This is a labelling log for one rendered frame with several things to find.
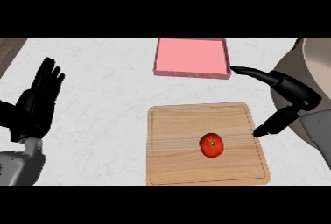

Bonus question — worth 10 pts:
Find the pink square tray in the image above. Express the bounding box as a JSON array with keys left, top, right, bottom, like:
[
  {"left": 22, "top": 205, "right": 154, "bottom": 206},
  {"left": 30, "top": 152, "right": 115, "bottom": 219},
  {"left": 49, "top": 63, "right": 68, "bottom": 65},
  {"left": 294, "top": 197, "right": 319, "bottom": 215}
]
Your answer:
[{"left": 152, "top": 38, "right": 234, "bottom": 81}]

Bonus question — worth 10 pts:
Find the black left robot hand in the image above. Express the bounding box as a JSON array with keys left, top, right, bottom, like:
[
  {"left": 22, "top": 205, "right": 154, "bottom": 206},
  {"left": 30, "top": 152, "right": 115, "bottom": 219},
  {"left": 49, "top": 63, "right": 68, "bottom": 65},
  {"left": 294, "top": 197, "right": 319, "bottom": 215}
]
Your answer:
[{"left": 0, "top": 57, "right": 68, "bottom": 144}]

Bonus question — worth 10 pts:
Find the red tomato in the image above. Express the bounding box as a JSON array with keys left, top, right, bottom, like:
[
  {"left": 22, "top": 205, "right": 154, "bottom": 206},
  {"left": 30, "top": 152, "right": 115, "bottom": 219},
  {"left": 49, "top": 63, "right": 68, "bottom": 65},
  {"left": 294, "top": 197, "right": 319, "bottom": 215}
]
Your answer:
[{"left": 198, "top": 132, "right": 225, "bottom": 158}]

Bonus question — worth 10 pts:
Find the brown wooden strip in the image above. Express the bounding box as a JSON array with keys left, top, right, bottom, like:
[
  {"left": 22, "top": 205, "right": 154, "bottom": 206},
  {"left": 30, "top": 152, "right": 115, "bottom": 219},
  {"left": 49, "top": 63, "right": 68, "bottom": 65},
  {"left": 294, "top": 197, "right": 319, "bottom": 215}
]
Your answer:
[{"left": 0, "top": 38, "right": 28, "bottom": 79}]

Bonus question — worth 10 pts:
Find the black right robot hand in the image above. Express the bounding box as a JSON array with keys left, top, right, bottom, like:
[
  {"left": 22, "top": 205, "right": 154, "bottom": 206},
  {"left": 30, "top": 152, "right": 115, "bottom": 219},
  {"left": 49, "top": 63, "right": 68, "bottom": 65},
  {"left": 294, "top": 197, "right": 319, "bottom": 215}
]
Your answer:
[{"left": 229, "top": 66, "right": 324, "bottom": 138}]

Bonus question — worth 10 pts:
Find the wooden cutting board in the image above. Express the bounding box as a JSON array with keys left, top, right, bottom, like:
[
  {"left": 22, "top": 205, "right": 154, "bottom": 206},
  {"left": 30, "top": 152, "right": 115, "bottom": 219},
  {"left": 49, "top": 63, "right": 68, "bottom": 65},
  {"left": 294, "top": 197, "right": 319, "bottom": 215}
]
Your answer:
[{"left": 145, "top": 101, "right": 272, "bottom": 187}]

